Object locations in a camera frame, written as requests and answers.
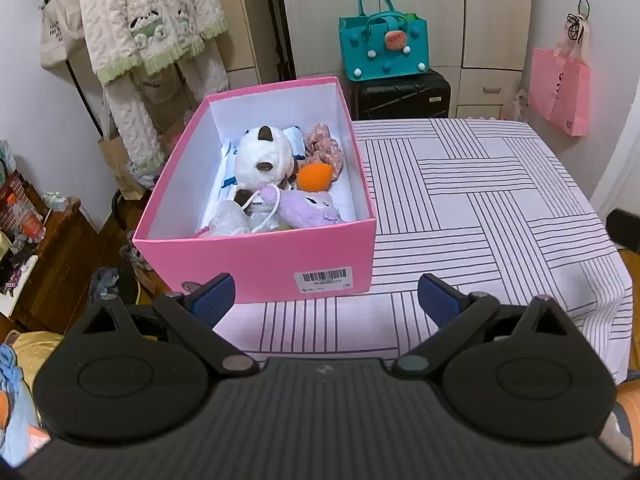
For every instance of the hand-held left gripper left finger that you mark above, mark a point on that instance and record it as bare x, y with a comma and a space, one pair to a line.
215, 300

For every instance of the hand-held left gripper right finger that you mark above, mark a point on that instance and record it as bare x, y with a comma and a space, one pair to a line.
439, 301

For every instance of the pink cardboard box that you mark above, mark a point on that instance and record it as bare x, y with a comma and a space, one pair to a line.
250, 260

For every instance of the white mesh bath puff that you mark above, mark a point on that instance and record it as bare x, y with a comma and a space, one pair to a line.
227, 217

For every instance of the purple bunny plush toy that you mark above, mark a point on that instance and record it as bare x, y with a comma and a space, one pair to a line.
305, 207

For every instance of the white panda plush toy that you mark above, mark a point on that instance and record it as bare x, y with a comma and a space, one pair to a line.
260, 152

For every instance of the orange carrot-shaped sponge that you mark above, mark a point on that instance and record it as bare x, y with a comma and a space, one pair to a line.
312, 177

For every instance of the pink floral scrunchie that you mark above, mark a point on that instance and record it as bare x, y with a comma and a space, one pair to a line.
325, 145

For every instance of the grey blue cloth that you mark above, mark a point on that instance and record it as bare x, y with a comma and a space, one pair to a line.
105, 282

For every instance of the striped white tablecloth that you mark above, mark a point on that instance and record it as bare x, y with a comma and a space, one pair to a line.
475, 185

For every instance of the wooden nightstand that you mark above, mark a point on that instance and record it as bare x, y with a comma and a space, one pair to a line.
65, 260

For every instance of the pink shopping bag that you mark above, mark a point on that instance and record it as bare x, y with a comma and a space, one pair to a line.
560, 90

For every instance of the clear plastic bag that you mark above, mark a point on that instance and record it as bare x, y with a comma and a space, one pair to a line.
521, 105

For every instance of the brown paper bag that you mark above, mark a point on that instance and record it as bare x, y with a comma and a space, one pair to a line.
117, 165

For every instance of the yellow cushion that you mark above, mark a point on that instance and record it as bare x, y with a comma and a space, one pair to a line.
35, 342

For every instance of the person's leg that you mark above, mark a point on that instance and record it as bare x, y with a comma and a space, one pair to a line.
625, 420

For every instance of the white fluffy pajama pants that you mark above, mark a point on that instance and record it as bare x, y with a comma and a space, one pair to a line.
130, 125

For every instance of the orange drink bottle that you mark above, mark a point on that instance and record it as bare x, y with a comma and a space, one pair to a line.
31, 222

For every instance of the black suitcase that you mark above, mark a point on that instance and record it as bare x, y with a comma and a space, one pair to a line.
400, 97

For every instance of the blue printed blanket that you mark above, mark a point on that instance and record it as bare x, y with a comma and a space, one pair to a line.
20, 410

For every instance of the brown checked basket bag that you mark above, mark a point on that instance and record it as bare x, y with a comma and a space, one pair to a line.
12, 200

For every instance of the white plastic bag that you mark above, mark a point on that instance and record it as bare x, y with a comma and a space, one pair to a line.
5, 160

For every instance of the teal felt tote bag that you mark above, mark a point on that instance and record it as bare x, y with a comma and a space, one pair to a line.
360, 50

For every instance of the beige wardrobe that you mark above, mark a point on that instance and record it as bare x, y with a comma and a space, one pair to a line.
475, 10

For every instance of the black clothes rack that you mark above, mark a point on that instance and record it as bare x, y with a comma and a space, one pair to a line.
280, 35

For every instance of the white fluffy pajama jacket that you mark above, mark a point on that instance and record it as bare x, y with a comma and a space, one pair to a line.
115, 25

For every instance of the beige canvas tote bag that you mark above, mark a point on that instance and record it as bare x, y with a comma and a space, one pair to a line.
57, 35

